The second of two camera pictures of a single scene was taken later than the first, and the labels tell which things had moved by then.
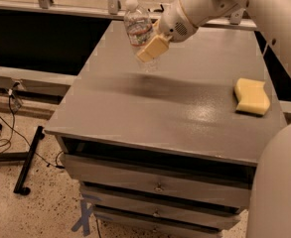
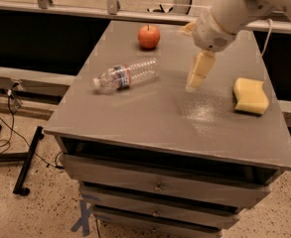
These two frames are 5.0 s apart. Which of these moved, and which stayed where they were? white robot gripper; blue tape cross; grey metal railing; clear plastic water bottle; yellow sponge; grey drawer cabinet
Moved: clear plastic water bottle; white robot gripper
Stayed: grey drawer cabinet; blue tape cross; grey metal railing; yellow sponge
